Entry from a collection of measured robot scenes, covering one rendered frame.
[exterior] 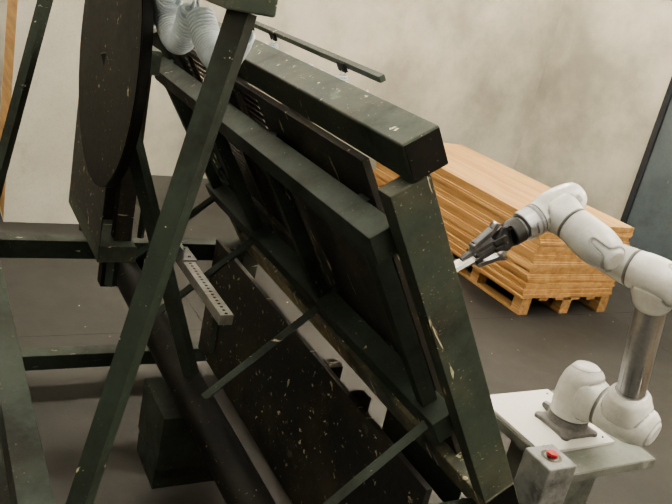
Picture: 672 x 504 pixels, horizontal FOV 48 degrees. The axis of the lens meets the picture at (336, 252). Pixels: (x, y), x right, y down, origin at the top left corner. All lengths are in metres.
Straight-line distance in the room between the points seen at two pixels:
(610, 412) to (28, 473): 1.94
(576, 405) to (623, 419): 0.19
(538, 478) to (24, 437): 1.55
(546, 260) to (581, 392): 3.25
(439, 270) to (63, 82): 4.42
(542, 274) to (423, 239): 4.51
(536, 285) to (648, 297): 3.62
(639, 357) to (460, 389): 0.92
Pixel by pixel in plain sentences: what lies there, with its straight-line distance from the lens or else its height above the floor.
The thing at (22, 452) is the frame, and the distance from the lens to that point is 2.37.
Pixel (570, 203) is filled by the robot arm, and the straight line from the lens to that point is 2.19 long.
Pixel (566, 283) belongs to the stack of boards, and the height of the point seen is 0.28.
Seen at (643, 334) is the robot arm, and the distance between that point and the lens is 2.76.
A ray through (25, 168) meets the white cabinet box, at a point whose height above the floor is 0.42.
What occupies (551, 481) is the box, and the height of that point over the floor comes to 0.89.
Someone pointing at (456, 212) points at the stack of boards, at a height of 0.49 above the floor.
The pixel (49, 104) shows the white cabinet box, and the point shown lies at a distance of 5.92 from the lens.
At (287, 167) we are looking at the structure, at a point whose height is 1.66.
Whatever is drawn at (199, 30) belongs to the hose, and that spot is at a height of 2.02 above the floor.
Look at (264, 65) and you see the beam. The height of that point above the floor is 1.90.
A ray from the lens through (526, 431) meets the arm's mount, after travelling 3.04.
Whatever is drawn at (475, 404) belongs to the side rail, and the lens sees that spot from 2.14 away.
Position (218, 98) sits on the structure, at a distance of 1.45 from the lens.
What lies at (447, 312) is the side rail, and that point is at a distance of 1.90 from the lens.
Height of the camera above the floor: 2.20
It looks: 20 degrees down
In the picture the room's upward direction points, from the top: 13 degrees clockwise
